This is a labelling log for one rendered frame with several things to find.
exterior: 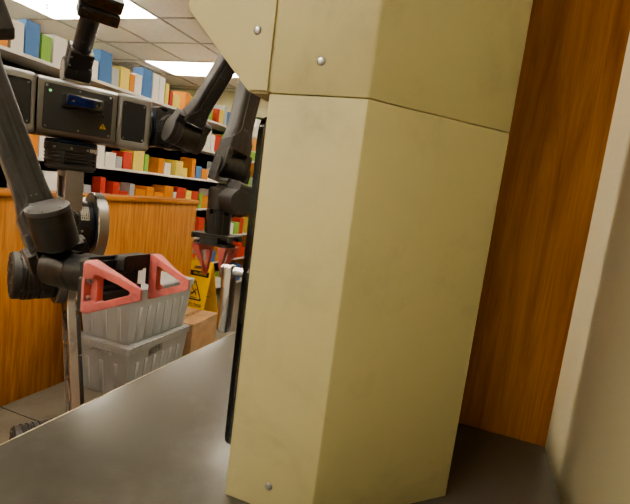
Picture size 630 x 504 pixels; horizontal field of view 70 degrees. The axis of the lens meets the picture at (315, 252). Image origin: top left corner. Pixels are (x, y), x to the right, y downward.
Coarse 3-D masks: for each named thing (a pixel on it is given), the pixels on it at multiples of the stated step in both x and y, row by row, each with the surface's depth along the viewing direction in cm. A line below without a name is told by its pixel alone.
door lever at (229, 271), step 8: (224, 264) 58; (232, 264) 58; (224, 272) 57; (232, 272) 57; (240, 272) 57; (224, 280) 57; (232, 280) 57; (224, 288) 58; (232, 288) 58; (224, 296) 58; (232, 296) 58; (224, 304) 58; (232, 304) 58; (224, 312) 58; (232, 312) 59; (224, 320) 58; (216, 328) 59; (224, 328) 58
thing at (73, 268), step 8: (72, 256) 64; (80, 256) 64; (88, 256) 64; (96, 256) 61; (104, 256) 62; (112, 256) 63; (64, 264) 63; (72, 264) 63; (80, 264) 59; (112, 264) 62; (64, 272) 63; (72, 272) 62; (80, 272) 59; (120, 272) 63; (128, 272) 66; (136, 272) 68; (64, 280) 63; (72, 280) 62; (104, 280) 62; (136, 280) 68; (72, 288) 64; (120, 288) 65
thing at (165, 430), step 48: (144, 384) 80; (192, 384) 83; (48, 432) 62; (96, 432) 64; (144, 432) 65; (192, 432) 67; (480, 432) 78; (0, 480) 52; (48, 480) 53; (96, 480) 54; (144, 480) 55; (192, 480) 56; (480, 480) 64; (528, 480) 66
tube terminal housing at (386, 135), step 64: (320, 0) 46; (384, 0) 44; (448, 0) 47; (512, 0) 51; (320, 64) 46; (384, 64) 45; (448, 64) 48; (512, 64) 52; (320, 128) 47; (384, 128) 46; (448, 128) 50; (320, 192) 48; (384, 192) 48; (448, 192) 51; (256, 256) 51; (320, 256) 48; (384, 256) 49; (448, 256) 53; (256, 320) 51; (320, 320) 49; (384, 320) 51; (448, 320) 55; (256, 384) 52; (320, 384) 49; (384, 384) 52; (448, 384) 56; (256, 448) 53; (320, 448) 50; (384, 448) 54; (448, 448) 58
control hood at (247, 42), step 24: (192, 0) 51; (216, 0) 50; (240, 0) 49; (264, 0) 48; (216, 24) 50; (240, 24) 49; (264, 24) 48; (240, 48) 49; (264, 48) 48; (240, 72) 50; (264, 72) 49; (264, 96) 51
